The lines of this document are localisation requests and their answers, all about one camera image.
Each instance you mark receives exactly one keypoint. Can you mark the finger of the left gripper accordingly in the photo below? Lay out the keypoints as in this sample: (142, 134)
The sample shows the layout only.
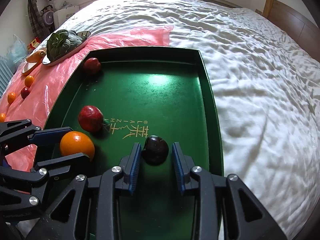
(46, 140)
(67, 167)

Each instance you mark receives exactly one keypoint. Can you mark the orange carrot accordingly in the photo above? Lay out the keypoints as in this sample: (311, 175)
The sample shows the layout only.
(36, 56)

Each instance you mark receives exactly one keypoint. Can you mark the orange rimmed plate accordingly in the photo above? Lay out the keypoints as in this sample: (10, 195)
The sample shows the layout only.
(29, 67)

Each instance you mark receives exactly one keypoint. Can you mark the pink plastic sheet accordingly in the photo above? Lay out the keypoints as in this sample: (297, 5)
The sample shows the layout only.
(49, 81)

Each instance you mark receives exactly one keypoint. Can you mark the red yellow snack bag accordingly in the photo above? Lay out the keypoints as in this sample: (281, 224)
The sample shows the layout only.
(34, 44)

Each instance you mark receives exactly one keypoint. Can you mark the plaid scarf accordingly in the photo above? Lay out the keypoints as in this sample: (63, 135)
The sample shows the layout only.
(36, 22)

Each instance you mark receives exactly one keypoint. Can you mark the translucent blue plastic bag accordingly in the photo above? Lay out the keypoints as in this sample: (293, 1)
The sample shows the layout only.
(17, 52)

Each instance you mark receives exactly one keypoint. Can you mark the light blue suitcase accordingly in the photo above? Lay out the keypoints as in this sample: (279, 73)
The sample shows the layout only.
(5, 74)

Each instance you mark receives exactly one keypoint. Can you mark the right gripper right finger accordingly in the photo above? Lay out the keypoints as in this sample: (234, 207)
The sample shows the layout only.
(222, 203)

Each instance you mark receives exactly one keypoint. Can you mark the orange mandarin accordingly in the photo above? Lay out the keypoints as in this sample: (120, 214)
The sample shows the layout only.
(11, 97)
(2, 117)

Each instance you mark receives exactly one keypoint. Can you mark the red apple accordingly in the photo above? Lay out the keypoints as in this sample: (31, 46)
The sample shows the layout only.
(92, 65)
(25, 91)
(90, 118)

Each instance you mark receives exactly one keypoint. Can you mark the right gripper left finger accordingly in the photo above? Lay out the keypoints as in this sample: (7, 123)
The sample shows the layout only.
(69, 214)

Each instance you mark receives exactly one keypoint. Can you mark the small orange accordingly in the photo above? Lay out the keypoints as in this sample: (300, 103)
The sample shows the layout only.
(29, 80)

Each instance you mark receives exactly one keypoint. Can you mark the dark purple plum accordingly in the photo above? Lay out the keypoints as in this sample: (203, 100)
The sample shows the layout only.
(155, 151)

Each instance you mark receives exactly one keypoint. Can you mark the striped white plate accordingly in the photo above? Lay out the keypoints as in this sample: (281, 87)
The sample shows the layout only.
(85, 34)

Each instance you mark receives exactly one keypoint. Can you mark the smooth orange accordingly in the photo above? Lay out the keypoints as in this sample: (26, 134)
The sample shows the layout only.
(77, 142)

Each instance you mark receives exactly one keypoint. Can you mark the green rectangular tray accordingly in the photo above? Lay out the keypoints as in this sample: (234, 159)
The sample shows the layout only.
(144, 91)

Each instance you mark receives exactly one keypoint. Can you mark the white paper shopping bag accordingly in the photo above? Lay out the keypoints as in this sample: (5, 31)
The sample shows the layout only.
(63, 15)

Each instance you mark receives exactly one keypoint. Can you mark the green leafy vegetable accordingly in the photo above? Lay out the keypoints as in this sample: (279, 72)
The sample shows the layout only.
(62, 42)

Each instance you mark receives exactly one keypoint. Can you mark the lower white fan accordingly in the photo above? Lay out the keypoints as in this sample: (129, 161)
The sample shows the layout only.
(48, 18)

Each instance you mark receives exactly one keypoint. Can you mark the wooden headboard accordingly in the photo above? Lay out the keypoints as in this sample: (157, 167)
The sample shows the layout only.
(297, 26)

